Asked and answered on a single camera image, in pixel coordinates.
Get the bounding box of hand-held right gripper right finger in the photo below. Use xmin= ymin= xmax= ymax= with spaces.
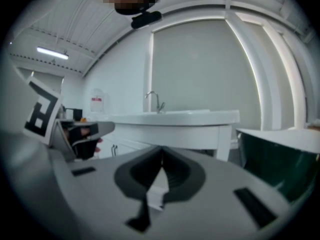
xmin=147 ymin=145 xmax=297 ymax=240

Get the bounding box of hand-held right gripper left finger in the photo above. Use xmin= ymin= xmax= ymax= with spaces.
xmin=48 ymin=145 xmax=165 ymax=240

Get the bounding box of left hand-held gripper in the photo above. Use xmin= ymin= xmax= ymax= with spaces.
xmin=23 ymin=75 xmax=116 ymax=162

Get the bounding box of person's left hand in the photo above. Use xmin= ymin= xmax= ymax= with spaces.
xmin=81 ymin=126 xmax=104 ymax=153

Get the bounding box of black box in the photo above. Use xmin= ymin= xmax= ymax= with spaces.
xmin=64 ymin=108 xmax=83 ymax=121

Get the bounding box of chrome faucet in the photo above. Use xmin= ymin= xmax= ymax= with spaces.
xmin=144 ymin=90 xmax=166 ymax=115

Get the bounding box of white vanity cabinet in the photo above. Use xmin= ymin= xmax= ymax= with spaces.
xmin=98 ymin=123 xmax=234 ymax=163

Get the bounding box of white tub with green shell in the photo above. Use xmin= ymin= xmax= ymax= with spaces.
xmin=235 ymin=126 xmax=320 ymax=203

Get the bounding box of ceiling tube lamp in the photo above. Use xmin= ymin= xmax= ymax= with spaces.
xmin=36 ymin=46 xmax=70 ymax=61

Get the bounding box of white wall box red label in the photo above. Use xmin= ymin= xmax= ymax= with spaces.
xmin=89 ymin=87 xmax=110 ymax=114

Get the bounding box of black head-worn camera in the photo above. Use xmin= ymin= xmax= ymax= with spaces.
xmin=130 ymin=10 xmax=163 ymax=30

